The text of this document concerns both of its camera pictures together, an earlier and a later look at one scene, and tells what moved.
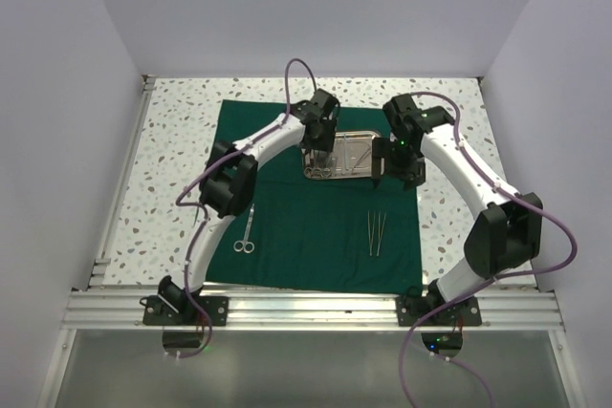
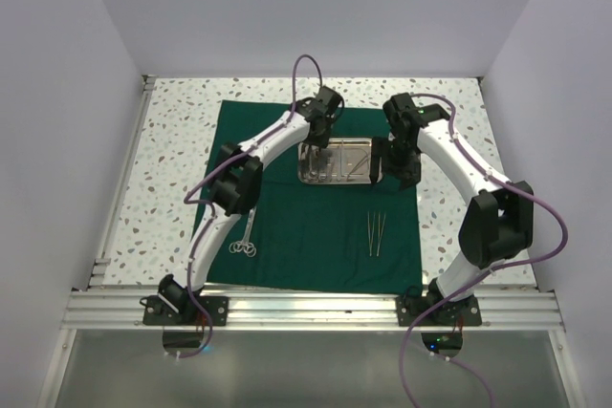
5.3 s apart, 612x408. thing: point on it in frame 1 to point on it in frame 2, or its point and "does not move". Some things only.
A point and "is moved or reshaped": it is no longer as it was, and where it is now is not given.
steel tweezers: x=370 y=230 does not move
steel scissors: x=318 y=165 to x=237 y=246
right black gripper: x=413 y=176 does not move
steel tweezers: x=381 y=231 does not move
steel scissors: x=243 y=245 does not move
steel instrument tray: x=351 y=159 is moved or reshaped
